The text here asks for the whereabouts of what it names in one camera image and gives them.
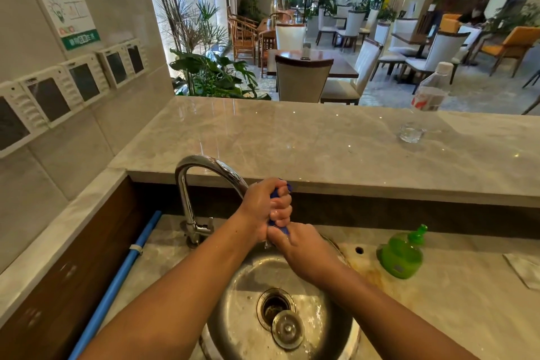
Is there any person's right hand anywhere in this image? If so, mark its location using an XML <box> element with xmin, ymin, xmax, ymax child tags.
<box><xmin>266</xmin><ymin>222</ymin><xmax>345</xmax><ymax>285</ymax></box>

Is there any person's left hand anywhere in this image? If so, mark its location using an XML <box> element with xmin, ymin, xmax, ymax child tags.
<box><xmin>237</xmin><ymin>178</ymin><xmax>293</xmax><ymax>243</ymax></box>

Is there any blue cloth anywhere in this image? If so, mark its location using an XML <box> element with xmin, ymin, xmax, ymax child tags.
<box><xmin>268</xmin><ymin>180</ymin><xmax>293</xmax><ymax>238</ymax></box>

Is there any person's right forearm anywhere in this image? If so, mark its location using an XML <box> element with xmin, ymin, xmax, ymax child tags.
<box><xmin>327</xmin><ymin>262</ymin><xmax>480</xmax><ymax>360</ymax></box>

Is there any person's left forearm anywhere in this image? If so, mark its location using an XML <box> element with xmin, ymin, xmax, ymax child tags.
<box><xmin>78</xmin><ymin>212</ymin><xmax>259</xmax><ymax>360</ymax></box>

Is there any round steel sink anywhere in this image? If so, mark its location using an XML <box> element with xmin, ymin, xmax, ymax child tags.
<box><xmin>199</xmin><ymin>232</ymin><xmax>362</xmax><ymax>360</ymax></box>

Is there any steel sink drain stopper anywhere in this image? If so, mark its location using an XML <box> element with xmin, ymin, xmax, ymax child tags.
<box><xmin>272</xmin><ymin>310</ymin><xmax>305</xmax><ymax>351</ymax></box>

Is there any chrome faucet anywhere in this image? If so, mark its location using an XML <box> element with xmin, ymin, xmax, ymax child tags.
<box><xmin>175</xmin><ymin>155</ymin><xmax>249</xmax><ymax>247</ymax></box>

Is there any green soap dispenser bottle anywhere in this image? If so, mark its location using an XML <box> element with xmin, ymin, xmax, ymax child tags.
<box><xmin>376</xmin><ymin>224</ymin><xmax>428</xmax><ymax>280</ymax></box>

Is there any white upholstered dining chair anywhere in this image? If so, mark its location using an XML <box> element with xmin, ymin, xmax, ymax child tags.
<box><xmin>370</xmin><ymin>18</ymin><xmax>419</xmax><ymax>82</ymax></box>
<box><xmin>335</xmin><ymin>10</ymin><xmax>367</xmax><ymax>53</ymax></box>
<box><xmin>320</xmin><ymin>37</ymin><xmax>384</xmax><ymax>105</ymax></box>
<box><xmin>275</xmin><ymin>22</ymin><xmax>308</xmax><ymax>51</ymax></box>
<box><xmin>274</xmin><ymin>53</ymin><xmax>334</xmax><ymax>103</ymax></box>
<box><xmin>404</xmin><ymin>30</ymin><xmax>471</xmax><ymax>95</ymax></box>

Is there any clear drinking glass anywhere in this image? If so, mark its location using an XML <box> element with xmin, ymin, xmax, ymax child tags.
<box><xmin>398</xmin><ymin>121</ymin><xmax>426</xmax><ymax>144</ymax></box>

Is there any dark wooden dining table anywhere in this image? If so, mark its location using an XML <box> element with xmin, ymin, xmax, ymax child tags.
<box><xmin>391</xmin><ymin>31</ymin><xmax>432</xmax><ymax>59</ymax></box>
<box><xmin>266</xmin><ymin>48</ymin><xmax>359</xmax><ymax>79</ymax></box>

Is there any brown wooden armchair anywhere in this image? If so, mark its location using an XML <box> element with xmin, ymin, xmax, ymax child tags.
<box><xmin>227</xmin><ymin>13</ymin><xmax>259</xmax><ymax>65</ymax></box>
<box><xmin>258</xmin><ymin>29</ymin><xmax>277</xmax><ymax>78</ymax></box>

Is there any large green leafy plant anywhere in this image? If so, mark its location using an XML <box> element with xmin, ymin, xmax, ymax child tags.
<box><xmin>141</xmin><ymin>0</ymin><xmax>271</xmax><ymax>101</ymax></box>

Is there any blue pipe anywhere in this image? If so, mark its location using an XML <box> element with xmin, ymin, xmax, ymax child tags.
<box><xmin>67</xmin><ymin>210</ymin><xmax>163</xmax><ymax>360</ymax></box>

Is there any clear plastic water bottle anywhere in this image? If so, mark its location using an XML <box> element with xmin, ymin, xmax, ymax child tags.
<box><xmin>411</xmin><ymin>61</ymin><xmax>455</xmax><ymax>113</ymax></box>

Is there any orange armchair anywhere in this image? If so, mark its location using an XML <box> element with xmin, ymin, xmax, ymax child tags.
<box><xmin>438</xmin><ymin>13</ymin><xmax>463</xmax><ymax>34</ymax></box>
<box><xmin>469</xmin><ymin>26</ymin><xmax>540</xmax><ymax>78</ymax></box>

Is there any grey folded cloth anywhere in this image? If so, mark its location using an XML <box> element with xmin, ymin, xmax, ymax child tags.
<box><xmin>502</xmin><ymin>253</ymin><xmax>540</xmax><ymax>290</ymax></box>

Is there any white standing sign board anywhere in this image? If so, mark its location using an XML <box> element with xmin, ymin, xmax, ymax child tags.
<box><xmin>484</xmin><ymin>0</ymin><xmax>514</xmax><ymax>21</ymax></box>

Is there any white wall control panel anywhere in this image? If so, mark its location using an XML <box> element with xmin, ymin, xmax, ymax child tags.
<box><xmin>122</xmin><ymin>38</ymin><xmax>149</xmax><ymax>78</ymax></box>
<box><xmin>19</xmin><ymin>65</ymin><xmax>85</xmax><ymax>129</ymax></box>
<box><xmin>0</xmin><ymin>81</ymin><xmax>50</xmax><ymax>159</ymax></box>
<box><xmin>94</xmin><ymin>44</ymin><xmax>136</xmax><ymax>89</ymax></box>
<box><xmin>58</xmin><ymin>53</ymin><xmax>111</xmax><ymax>107</ymax></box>

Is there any white and green wall notice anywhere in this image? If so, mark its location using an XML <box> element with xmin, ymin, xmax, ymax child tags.
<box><xmin>36</xmin><ymin>0</ymin><xmax>101</xmax><ymax>51</ymax></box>

